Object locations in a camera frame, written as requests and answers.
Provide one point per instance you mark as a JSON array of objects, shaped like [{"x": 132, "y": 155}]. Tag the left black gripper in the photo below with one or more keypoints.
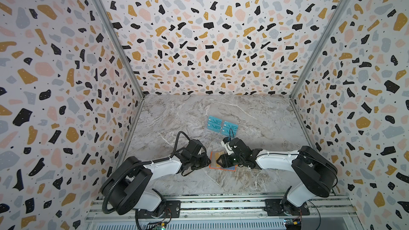
[{"x": 206, "y": 161}]

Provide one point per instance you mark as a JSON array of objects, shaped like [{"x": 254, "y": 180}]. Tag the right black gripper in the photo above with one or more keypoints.
[{"x": 230, "y": 160}]

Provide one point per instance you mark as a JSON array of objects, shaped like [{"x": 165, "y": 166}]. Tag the orange card holder wallet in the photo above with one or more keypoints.
[{"x": 222, "y": 161}]

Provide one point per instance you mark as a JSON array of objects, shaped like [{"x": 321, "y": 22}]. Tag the teal card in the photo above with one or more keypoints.
[
  {"x": 230, "y": 125},
  {"x": 214, "y": 121},
  {"x": 230, "y": 131},
  {"x": 214, "y": 126}
]

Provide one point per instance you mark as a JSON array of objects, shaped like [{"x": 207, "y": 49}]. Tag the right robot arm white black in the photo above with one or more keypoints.
[{"x": 317, "y": 175}]

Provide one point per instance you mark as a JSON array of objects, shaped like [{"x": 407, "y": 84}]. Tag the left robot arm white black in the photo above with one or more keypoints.
[{"x": 126, "y": 188}]

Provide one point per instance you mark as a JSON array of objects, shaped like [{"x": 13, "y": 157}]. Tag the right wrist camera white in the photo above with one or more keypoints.
[{"x": 225, "y": 143}]

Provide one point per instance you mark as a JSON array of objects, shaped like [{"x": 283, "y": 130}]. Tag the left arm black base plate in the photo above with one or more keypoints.
[{"x": 168, "y": 209}]

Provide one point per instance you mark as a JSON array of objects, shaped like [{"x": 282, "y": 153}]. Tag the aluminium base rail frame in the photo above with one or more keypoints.
[{"x": 231, "y": 212}]

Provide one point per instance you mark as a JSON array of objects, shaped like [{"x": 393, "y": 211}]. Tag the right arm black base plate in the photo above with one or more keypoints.
[{"x": 275, "y": 207}]

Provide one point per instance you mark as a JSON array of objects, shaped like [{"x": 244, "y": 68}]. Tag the right aluminium corner post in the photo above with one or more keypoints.
[{"x": 338, "y": 13}]

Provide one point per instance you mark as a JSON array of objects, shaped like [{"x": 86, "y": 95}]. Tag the aluminium corner post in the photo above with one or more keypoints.
[
  {"x": 338, "y": 13},
  {"x": 100, "y": 9}
]

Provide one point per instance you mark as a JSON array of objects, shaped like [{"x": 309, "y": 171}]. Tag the left aluminium corner post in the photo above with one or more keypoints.
[{"x": 100, "y": 9}]

